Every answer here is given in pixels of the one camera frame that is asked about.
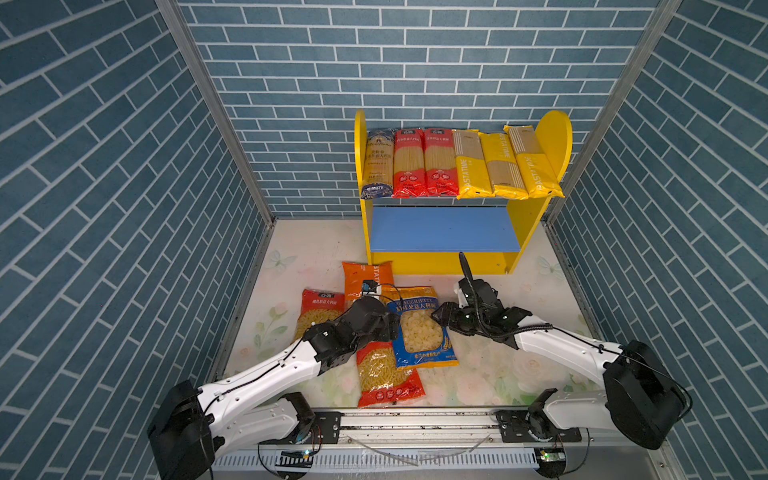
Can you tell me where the yellow spaghetti box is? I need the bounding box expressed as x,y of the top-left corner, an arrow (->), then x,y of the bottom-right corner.
504,125 -> 564,199
479,133 -> 528,200
453,130 -> 494,199

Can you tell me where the dark blue spaghetti bag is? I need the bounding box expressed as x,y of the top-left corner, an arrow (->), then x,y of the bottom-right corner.
360,129 -> 395,200

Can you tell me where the red macaroni bag back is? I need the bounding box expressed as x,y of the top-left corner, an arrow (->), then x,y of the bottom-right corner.
293,289 -> 345,341

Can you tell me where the blue elbow pasta bag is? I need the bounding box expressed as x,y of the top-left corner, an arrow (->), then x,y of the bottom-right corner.
382,286 -> 459,370

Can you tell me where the aluminium corner post right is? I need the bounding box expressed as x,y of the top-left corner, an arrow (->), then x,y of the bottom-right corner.
562,0 -> 682,197

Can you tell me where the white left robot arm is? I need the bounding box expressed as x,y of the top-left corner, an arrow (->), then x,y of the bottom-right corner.
147,296 -> 400,479

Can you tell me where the orange pasta bag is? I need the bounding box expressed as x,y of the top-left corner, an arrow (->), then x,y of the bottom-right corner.
342,262 -> 394,308

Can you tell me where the red macaroni bag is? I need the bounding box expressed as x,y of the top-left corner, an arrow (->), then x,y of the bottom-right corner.
293,289 -> 345,341
356,342 -> 426,408

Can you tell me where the aluminium corner post left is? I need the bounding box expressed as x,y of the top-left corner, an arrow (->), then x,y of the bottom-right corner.
156,0 -> 275,228

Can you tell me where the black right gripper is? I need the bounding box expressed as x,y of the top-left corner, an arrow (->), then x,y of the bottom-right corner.
428,299 -> 488,335

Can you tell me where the aluminium corner post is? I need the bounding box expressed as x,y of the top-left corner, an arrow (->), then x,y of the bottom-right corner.
562,0 -> 682,197
156,0 -> 275,228

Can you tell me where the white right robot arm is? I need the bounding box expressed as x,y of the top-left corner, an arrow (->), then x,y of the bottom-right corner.
431,278 -> 692,450

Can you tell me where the red macaroni bag front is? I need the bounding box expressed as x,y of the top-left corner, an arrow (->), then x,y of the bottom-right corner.
356,342 -> 426,408

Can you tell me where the yellow shelf unit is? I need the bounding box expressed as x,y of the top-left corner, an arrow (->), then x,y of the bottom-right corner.
354,111 -> 573,275

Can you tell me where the red spaghetti bag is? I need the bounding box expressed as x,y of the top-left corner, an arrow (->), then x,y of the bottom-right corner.
393,129 -> 427,199
424,128 -> 459,197

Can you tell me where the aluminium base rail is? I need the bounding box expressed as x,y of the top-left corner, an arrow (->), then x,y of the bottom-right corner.
204,407 -> 684,479

